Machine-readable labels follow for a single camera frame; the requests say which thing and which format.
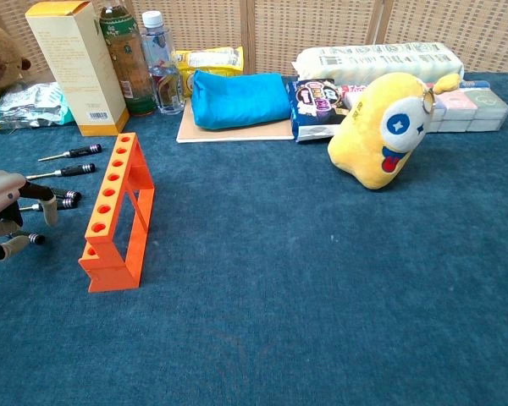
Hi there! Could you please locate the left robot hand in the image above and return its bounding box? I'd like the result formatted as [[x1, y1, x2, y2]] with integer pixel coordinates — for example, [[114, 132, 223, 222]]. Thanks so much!
[[0, 167, 59, 261]]

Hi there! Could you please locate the black screwdriver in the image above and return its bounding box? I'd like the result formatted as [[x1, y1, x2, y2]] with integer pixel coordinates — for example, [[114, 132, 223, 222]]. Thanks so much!
[[37, 143, 102, 163], [19, 197, 79, 212], [25, 162, 97, 181], [8, 230, 46, 246], [50, 187, 82, 202]]

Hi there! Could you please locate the orange tool rack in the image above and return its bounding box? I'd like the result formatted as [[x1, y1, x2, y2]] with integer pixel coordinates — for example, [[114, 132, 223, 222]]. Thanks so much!
[[78, 132, 156, 294]]

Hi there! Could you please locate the wet wipes pack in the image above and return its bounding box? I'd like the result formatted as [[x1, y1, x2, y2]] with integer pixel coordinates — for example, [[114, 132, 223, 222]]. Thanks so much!
[[0, 81, 75, 132]]

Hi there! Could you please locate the tall yellow cardboard box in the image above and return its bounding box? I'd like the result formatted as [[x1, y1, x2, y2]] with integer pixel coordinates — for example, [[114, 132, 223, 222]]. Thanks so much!
[[25, 0, 130, 137]]

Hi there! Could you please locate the green tea bottle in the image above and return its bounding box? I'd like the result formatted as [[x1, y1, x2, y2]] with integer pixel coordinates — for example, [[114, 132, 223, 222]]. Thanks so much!
[[99, 0, 157, 118]]

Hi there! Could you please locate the clear water bottle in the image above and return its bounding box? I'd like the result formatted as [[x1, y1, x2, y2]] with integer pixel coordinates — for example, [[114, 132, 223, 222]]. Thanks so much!
[[141, 10, 185, 115]]

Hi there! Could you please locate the beige flat board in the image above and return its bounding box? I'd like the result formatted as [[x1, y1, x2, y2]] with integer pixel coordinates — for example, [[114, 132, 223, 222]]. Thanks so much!
[[176, 99, 295, 144]]

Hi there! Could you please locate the yellow snack bag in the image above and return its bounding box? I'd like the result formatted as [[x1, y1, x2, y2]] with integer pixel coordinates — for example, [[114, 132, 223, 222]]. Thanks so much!
[[175, 46, 245, 98]]

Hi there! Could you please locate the blue cloth pouch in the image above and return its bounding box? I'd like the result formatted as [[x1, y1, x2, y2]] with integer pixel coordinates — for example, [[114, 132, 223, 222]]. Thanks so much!
[[190, 69, 292, 130]]

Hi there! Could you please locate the blue carpet table cover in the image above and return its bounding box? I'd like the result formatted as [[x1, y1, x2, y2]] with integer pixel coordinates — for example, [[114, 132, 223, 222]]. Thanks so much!
[[0, 71, 508, 406]]

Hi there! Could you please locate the dark snack bag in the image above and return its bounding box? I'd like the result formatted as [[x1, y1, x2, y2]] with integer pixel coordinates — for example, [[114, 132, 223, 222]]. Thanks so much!
[[286, 78, 349, 144]]

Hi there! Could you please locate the rattan folding screen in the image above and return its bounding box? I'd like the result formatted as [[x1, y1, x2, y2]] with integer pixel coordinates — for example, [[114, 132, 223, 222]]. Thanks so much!
[[0, 0, 508, 84]]

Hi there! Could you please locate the plastic food wrap box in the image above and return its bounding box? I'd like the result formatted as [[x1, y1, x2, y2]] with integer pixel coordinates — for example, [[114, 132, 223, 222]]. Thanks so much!
[[337, 80, 492, 107]]

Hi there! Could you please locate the yellow plush toy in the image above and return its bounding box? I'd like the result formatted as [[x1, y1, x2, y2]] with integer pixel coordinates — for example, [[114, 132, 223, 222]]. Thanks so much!
[[327, 71, 461, 190]]

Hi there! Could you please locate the white toilet paper pack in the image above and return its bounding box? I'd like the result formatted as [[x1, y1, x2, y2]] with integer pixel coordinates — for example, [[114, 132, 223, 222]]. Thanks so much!
[[291, 41, 466, 88]]

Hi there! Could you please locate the pastel tissue packs bundle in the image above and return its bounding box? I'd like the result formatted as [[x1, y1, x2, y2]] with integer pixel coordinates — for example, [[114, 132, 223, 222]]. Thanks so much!
[[422, 89, 508, 134]]

